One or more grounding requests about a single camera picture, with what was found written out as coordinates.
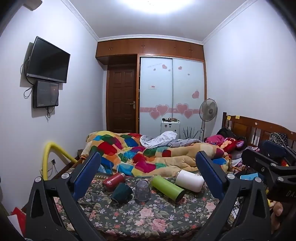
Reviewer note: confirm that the red thermos bottle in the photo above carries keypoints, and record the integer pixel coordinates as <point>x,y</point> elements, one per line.
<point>113,181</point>

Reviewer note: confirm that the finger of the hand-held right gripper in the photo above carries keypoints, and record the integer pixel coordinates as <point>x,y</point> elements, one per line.
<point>256,160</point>
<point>274,148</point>

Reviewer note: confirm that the standing electric fan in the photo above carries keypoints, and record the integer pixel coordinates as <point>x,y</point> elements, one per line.
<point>208,110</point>

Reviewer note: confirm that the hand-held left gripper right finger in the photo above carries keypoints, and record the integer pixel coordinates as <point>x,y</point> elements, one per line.
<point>209,172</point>

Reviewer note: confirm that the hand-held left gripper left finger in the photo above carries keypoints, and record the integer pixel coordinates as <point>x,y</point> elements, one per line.
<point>86,174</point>

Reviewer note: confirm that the white appliance with items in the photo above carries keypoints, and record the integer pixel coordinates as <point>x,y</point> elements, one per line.
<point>170,126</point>

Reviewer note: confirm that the frosted sliding wardrobe with hearts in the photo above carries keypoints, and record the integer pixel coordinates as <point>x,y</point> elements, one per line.
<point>172,92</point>

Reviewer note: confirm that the pink clothing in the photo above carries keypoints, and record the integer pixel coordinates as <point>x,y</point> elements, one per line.
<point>215,139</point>

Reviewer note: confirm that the dark green mug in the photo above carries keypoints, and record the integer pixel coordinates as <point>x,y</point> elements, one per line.
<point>121,193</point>

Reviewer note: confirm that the wall socket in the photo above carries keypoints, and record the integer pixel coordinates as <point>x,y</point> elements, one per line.
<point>53,161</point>

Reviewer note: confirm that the red paper bag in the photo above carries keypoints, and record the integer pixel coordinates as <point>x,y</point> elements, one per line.
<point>19,219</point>

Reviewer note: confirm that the colourful patchwork blanket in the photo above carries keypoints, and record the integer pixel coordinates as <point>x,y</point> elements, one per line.
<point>138,155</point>

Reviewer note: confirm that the small black wall monitor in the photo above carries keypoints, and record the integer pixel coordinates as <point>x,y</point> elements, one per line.
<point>45,93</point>

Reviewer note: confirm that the black decorative twigs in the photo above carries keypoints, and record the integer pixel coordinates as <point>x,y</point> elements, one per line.
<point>190,133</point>

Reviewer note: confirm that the grey crumpled blanket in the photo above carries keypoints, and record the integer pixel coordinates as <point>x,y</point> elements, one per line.
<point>161,140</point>

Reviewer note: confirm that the floral bed sheet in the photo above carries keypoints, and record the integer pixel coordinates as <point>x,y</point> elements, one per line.
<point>143,213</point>

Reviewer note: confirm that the brown wooden headboard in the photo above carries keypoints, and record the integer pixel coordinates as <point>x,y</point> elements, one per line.
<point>256,128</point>

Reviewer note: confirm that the clear glass cup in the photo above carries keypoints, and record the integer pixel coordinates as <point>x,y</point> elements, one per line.
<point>142,190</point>

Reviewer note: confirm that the brown overhead cabinet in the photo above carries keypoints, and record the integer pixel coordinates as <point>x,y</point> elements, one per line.
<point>150,49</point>

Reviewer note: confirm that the green thermos bottle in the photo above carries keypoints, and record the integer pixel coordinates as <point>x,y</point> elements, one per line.
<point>167,187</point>

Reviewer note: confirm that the light blue box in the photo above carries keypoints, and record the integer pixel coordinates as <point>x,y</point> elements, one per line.
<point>251,178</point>

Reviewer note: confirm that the ceiling light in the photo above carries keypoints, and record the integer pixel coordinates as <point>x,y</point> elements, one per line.
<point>161,4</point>

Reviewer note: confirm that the brown wooden door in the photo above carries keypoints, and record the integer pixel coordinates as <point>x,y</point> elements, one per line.
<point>121,99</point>

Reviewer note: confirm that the black dotted bag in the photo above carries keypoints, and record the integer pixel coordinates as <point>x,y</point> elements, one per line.
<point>278,138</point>

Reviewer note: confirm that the yellow foam tube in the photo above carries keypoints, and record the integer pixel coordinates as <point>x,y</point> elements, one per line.
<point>52,155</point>

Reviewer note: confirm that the black wall television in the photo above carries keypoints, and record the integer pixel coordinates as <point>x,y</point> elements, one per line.
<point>48,60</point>

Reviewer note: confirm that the white thermos bottle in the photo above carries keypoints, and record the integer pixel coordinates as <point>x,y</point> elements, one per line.
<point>190,180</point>

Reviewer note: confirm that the red plush toy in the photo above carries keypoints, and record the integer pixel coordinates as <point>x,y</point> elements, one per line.
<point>232,143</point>

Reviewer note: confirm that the person's right hand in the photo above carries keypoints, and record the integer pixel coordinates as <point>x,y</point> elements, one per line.
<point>281,215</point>

